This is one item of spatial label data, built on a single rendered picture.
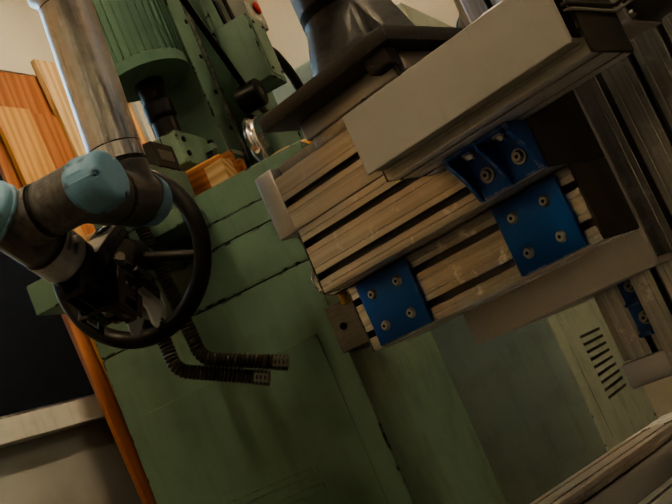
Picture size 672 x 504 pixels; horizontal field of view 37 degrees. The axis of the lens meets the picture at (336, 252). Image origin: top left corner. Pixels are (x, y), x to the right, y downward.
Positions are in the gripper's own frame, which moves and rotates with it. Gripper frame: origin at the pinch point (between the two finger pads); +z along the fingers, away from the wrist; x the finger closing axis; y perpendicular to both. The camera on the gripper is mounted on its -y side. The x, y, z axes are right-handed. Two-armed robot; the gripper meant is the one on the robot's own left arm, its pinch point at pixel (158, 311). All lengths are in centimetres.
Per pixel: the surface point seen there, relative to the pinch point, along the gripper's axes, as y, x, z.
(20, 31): -238, -124, 91
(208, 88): -67, 0, 21
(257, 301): -10.5, 5.3, 21.3
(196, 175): -37.3, 0.0, 14.0
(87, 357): -93, -112, 116
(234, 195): -26.6, 8.4, 12.2
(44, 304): -23.8, -34.3, 12.7
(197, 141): -52, -3, 20
